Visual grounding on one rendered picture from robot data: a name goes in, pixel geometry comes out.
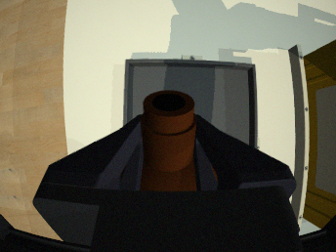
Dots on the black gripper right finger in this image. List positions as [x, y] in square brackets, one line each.
[237, 164]

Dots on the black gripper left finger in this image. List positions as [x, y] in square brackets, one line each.
[101, 163]

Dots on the yellow divided crate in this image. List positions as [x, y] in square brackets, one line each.
[320, 69]

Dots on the brown glass bottle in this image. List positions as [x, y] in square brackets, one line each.
[168, 132]

